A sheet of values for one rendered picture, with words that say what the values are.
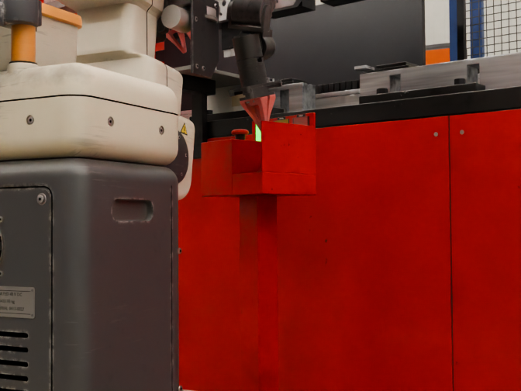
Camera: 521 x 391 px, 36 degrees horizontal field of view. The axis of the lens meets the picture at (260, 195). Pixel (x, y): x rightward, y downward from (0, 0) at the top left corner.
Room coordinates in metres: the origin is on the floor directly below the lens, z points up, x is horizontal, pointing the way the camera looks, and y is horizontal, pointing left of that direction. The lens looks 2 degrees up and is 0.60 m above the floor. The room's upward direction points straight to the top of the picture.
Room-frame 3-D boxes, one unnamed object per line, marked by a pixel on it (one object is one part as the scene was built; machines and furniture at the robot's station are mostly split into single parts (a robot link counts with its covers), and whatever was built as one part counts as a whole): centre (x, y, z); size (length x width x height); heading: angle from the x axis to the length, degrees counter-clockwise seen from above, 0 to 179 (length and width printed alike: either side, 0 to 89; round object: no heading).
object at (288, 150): (1.77, 0.01, 0.75); 0.20 x 0.16 x 0.18; 43
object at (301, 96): (2.26, 0.02, 0.92); 0.39 x 0.06 x 0.10; 51
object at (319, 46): (2.84, -0.07, 1.12); 1.13 x 0.02 x 0.44; 51
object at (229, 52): (2.29, 0.06, 1.13); 0.10 x 0.02 x 0.10; 51
